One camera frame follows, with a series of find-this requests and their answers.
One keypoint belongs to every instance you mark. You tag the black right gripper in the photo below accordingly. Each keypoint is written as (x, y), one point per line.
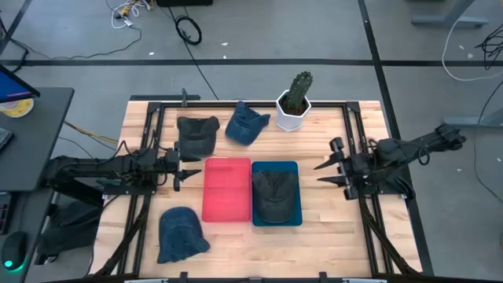
(357, 169)

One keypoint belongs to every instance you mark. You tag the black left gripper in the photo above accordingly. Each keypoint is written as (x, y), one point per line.
(172, 162)

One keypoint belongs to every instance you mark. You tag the dark gray cap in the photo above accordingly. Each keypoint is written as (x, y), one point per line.
(275, 196)
(196, 135)

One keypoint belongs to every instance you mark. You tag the blue denim cap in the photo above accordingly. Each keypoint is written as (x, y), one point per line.
(245, 123)
(178, 236)

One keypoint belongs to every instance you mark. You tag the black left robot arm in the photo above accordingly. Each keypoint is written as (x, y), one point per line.
(98, 167)

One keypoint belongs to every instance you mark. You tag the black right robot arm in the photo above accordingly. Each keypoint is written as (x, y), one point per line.
(408, 153)

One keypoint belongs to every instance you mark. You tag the pink plastic bin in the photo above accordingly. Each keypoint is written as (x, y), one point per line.
(226, 188)

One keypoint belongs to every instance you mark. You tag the blue plastic bin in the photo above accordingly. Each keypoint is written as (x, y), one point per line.
(296, 196)

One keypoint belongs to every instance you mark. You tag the green cactus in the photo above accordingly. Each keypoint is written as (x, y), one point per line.
(298, 88)

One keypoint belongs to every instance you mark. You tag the gray desk leg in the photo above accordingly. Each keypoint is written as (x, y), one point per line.
(448, 19)
(471, 120)

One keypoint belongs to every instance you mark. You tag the computer monitor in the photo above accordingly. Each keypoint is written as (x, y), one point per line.
(12, 88)

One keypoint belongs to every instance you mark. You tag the black computer mouse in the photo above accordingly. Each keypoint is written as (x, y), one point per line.
(13, 249)

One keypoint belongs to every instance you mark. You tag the black aluminium rig frame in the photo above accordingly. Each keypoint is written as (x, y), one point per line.
(365, 236)

